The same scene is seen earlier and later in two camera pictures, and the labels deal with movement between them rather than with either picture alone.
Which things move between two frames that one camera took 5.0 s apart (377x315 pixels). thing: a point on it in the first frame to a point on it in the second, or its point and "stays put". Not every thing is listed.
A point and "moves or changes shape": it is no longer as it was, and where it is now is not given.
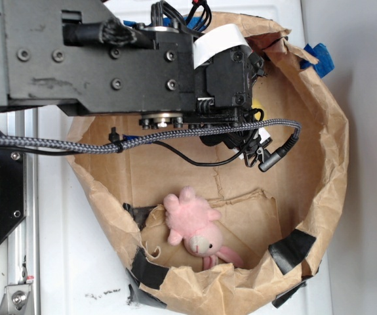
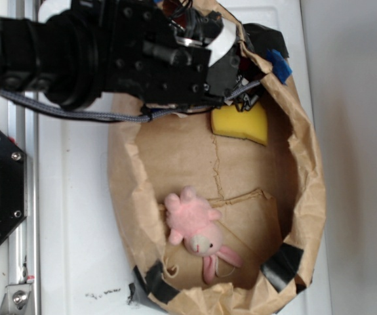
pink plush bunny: (193, 222) stays put
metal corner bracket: (17, 300) stays put
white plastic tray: (84, 262) to (288, 17)
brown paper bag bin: (278, 222) moves or changes shape
